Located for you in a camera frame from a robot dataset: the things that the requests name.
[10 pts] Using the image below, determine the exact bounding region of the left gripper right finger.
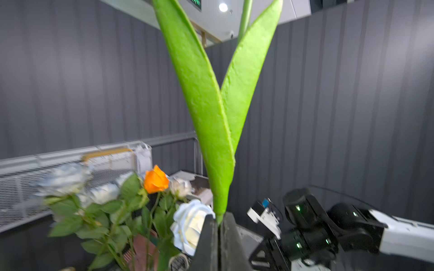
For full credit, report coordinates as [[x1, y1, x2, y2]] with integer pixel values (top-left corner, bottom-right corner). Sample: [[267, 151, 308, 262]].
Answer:
[[220, 212, 252, 271]]

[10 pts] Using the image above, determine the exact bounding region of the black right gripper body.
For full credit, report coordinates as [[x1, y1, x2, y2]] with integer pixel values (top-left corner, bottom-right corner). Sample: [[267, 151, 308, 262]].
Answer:
[[249, 229, 339, 271]]

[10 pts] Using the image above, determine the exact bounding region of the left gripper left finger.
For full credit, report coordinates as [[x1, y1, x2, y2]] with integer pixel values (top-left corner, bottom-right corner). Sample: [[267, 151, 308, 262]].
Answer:
[[188, 215, 218, 271]]

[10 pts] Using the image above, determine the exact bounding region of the orange flower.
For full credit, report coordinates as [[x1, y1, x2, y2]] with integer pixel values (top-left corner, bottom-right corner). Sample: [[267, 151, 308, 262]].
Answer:
[[144, 165, 170, 271]]

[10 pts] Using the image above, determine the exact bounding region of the orange tulip bud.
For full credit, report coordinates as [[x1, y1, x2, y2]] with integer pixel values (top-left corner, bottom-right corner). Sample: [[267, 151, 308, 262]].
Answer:
[[153, 1, 283, 222]]

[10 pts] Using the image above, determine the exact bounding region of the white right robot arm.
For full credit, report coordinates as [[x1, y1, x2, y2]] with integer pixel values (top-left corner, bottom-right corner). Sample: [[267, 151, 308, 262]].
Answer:
[[248, 188, 434, 271]]

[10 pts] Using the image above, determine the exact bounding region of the masking tape roll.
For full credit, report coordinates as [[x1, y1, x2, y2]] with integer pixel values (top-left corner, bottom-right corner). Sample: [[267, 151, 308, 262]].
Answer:
[[168, 253, 192, 271]]

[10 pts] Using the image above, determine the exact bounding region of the yellow digital clock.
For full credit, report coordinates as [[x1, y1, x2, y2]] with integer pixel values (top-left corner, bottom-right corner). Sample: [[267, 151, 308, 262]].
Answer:
[[82, 148, 136, 171]]

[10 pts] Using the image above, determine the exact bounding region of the white wire wall basket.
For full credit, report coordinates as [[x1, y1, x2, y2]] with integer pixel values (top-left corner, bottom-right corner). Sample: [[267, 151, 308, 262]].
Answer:
[[1, 141, 153, 232]]

